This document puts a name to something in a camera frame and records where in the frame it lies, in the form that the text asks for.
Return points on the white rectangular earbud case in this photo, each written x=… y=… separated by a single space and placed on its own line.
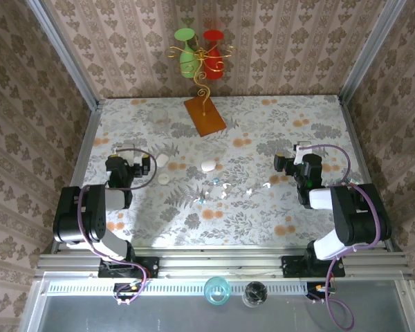
x=163 y=160

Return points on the white round earbud case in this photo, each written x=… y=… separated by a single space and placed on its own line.
x=164 y=179

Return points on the white oval earbud case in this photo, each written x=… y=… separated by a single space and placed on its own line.
x=207 y=166

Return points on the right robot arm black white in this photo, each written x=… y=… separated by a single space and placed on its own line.
x=359 y=221

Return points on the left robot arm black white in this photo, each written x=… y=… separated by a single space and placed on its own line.
x=90 y=214

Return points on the green leaf print packet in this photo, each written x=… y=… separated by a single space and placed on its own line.
x=349 y=180

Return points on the clear glass tumbler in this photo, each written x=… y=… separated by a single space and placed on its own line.
x=159 y=119

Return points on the floral tablecloth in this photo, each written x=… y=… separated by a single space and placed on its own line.
x=263 y=214

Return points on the green wine glass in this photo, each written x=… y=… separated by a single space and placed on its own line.
x=186 y=60

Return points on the red wine glass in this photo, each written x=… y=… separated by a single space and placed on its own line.
x=212 y=65

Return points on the dark clear drinking glass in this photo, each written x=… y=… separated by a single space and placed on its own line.
x=255 y=294

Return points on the teal drinking glass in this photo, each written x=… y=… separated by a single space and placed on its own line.
x=217 y=290

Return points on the grey metal shelf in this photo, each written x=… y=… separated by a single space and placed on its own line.
x=159 y=314

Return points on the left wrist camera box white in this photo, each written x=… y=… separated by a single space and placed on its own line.
x=135 y=155

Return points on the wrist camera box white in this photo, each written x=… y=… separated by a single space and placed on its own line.
x=299 y=154
x=135 y=155

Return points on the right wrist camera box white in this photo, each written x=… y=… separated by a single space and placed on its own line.
x=299 y=154

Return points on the aluminium side rail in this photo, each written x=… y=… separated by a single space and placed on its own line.
x=355 y=138
x=87 y=138

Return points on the aluminium mounting rail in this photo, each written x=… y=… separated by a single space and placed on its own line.
x=228 y=263

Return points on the aluminium frame post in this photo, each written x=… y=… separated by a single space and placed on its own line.
x=66 y=52
x=369 y=52

